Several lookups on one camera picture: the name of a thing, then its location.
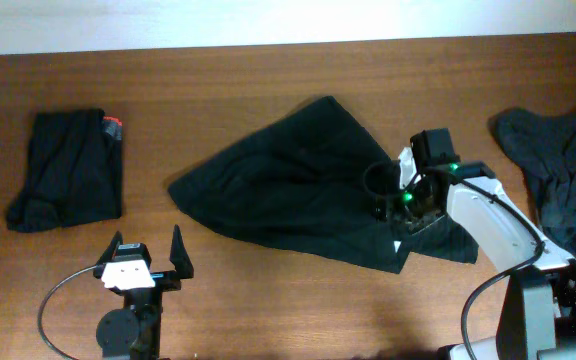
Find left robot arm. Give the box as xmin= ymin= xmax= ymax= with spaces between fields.
xmin=93 ymin=226 xmax=194 ymax=360

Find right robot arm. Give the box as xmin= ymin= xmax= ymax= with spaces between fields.
xmin=377 ymin=159 xmax=576 ymax=359

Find folded black shorts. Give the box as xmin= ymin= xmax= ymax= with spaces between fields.
xmin=5 ymin=108 xmax=123 ymax=233

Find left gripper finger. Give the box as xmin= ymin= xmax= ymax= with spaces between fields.
xmin=96 ymin=231 xmax=123 ymax=265
xmin=169 ymin=224 xmax=194 ymax=279

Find dark grey clothes pile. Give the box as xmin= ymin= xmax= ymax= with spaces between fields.
xmin=491 ymin=108 xmax=576 ymax=258

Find dark green shorts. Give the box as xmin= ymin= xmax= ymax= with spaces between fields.
xmin=168 ymin=96 xmax=478 ymax=274

